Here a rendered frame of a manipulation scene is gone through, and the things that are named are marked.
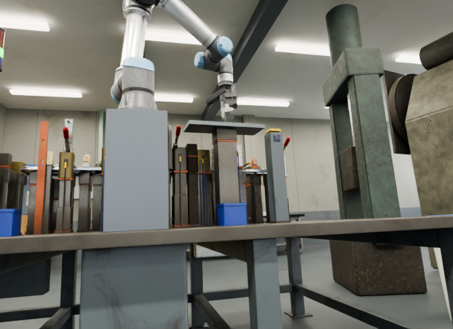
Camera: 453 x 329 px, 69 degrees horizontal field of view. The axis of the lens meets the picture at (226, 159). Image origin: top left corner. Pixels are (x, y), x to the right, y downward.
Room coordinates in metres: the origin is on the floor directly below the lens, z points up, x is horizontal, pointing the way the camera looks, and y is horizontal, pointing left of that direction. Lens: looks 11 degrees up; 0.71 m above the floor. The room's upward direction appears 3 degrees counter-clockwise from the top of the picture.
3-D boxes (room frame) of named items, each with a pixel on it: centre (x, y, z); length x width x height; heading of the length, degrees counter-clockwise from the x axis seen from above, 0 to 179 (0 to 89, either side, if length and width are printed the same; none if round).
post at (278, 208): (1.60, -0.24, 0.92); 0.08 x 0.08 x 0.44; 19
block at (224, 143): (1.51, 0.01, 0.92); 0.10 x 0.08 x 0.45; 109
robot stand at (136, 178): (1.14, 0.32, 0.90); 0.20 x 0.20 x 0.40; 14
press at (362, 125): (3.56, -1.46, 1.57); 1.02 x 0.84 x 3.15; 15
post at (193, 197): (1.58, 0.17, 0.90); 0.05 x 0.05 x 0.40; 19
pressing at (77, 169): (1.77, 0.32, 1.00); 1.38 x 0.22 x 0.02; 109
